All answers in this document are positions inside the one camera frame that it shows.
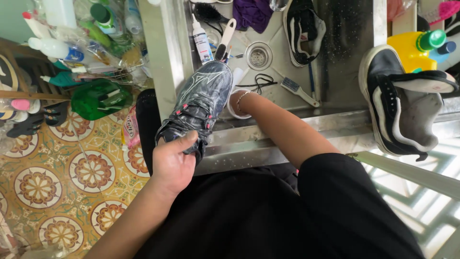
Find round metal sink drain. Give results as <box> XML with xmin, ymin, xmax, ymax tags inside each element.
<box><xmin>245</xmin><ymin>42</ymin><xmax>273</xmax><ymax>71</ymax></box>

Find silver chain bracelet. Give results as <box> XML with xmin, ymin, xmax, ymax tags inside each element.
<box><xmin>236</xmin><ymin>91</ymin><xmax>259</xmax><ymax>112</ymax></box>

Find white plastic bowl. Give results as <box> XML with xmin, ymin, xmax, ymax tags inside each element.
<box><xmin>227</xmin><ymin>88</ymin><xmax>253</xmax><ymax>119</ymax></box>

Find pair of black sandals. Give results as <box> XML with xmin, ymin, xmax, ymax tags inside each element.
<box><xmin>6</xmin><ymin>101</ymin><xmax>70</xmax><ymax>139</ymax></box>

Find wire rack of bottles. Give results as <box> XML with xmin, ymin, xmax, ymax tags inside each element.
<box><xmin>22</xmin><ymin>0</ymin><xmax>153</xmax><ymax>88</ymax></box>

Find blue capped bottle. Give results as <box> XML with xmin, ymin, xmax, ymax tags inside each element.
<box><xmin>428</xmin><ymin>41</ymin><xmax>457</xmax><ymax>64</ymax></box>

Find white labelled squeeze bottle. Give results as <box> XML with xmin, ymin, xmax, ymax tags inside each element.
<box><xmin>191</xmin><ymin>14</ymin><xmax>214</xmax><ymax>65</ymax></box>

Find black shoelace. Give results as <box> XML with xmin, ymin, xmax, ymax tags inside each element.
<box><xmin>236</xmin><ymin>73</ymin><xmax>278</xmax><ymax>95</ymax></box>

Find white metal window grille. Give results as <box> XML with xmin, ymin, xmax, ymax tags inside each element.
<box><xmin>347</xmin><ymin>138</ymin><xmax>460</xmax><ymax>259</ymax></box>

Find blue thin handled brush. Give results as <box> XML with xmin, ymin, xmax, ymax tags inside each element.
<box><xmin>308</xmin><ymin>63</ymin><xmax>317</xmax><ymax>100</ymax></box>

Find soapy black sneaker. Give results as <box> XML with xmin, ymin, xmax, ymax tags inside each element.
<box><xmin>155</xmin><ymin>60</ymin><xmax>234</xmax><ymax>166</ymax></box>

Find wooden slatted rack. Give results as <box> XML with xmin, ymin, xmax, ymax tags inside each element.
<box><xmin>0</xmin><ymin>38</ymin><xmax>72</xmax><ymax>101</ymax></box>

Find purple cloth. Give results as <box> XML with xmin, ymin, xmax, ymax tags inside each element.
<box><xmin>232</xmin><ymin>0</ymin><xmax>274</xmax><ymax>34</ymax></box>

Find pink fluffy brush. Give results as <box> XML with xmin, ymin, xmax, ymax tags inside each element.
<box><xmin>429</xmin><ymin>0</ymin><xmax>460</xmax><ymax>26</ymax></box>

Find yellow bottle green cap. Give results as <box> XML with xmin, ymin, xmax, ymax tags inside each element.
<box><xmin>387</xmin><ymin>29</ymin><xmax>447</xmax><ymax>73</ymax></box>

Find person's left hand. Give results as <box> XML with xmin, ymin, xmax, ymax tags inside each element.
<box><xmin>151</xmin><ymin>130</ymin><xmax>199</xmax><ymax>199</ymax></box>

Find clear glass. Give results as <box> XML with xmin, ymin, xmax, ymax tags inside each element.
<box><xmin>269</xmin><ymin>0</ymin><xmax>289</xmax><ymax>12</ymax></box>

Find person's right hand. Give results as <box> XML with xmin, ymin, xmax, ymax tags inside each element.
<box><xmin>229</xmin><ymin>90</ymin><xmax>246</xmax><ymax>115</ymax></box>

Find person's black clothing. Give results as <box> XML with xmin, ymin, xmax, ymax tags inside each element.
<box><xmin>134</xmin><ymin>88</ymin><xmax>426</xmax><ymax>259</ymax></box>

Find white handled shoe brush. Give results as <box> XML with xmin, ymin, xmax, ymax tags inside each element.
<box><xmin>214</xmin><ymin>18</ymin><xmax>237</xmax><ymax>62</ymax></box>

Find blue bristle white brush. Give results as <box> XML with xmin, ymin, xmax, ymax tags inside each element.
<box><xmin>280</xmin><ymin>77</ymin><xmax>320</xmax><ymax>108</ymax></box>

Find black topped white insole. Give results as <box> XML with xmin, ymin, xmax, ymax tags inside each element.
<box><xmin>391</xmin><ymin>70</ymin><xmax>460</xmax><ymax>94</ymax></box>

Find black hairbrush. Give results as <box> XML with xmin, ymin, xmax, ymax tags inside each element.
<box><xmin>194</xmin><ymin>2</ymin><xmax>230</xmax><ymax>25</ymax></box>

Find green plastic container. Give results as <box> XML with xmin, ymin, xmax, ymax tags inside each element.
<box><xmin>71</xmin><ymin>78</ymin><xmax>134</xmax><ymax>121</ymax></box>

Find stainless steel sink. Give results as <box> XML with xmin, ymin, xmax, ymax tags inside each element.
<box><xmin>138</xmin><ymin>0</ymin><xmax>460</xmax><ymax>177</ymax></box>

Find black white skate shoe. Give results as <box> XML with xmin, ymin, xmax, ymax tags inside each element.
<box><xmin>282</xmin><ymin>0</ymin><xmax>327</xmax><ymax>68</ymax></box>
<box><xmin>358</xmin><ymin>44</ymin><xmax>460</xmax><ymax>162</ymax></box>

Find pink printed packet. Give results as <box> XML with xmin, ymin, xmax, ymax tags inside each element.
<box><xmin>121</xmin><ymin>105</ymin><xmax>141</xmax><ymax>150</ymax></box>

